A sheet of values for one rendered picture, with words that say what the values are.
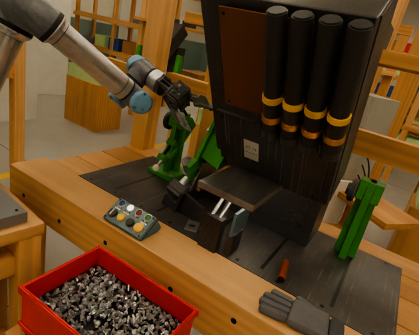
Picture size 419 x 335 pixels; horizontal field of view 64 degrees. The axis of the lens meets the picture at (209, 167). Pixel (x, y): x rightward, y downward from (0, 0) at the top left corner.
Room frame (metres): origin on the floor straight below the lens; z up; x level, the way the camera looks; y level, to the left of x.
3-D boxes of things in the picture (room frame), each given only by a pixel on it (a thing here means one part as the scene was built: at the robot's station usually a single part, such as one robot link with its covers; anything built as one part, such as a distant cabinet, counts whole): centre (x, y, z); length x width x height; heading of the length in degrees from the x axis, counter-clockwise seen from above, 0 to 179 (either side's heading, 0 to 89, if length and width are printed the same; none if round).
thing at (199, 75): (10.53, 0.95, 0.22); 1.20 x 0.81 x 0.44; 153
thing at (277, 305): (0.64, -0.29, 0.91); 0.20 x 0.11 x 0.03; 70
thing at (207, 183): (0.92, -0.14, 1.11); 0.39 x 0.16 x 0.03; 152
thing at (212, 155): (1.02, -0.02, 1.17); 0.13 x 0.12 x 0.20; 62
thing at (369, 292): (1.04, -0.12, 0.89); 1.10 x 0.42 x 0.02; 62
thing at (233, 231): (0.86, -0.12, 0.97); 0.10 x 0.02 x 0.14; 152
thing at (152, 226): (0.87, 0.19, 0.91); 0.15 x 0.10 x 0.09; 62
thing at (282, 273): (0.80, -0.27, 0.91); 0.09 x 0.02 x 0.02; 164
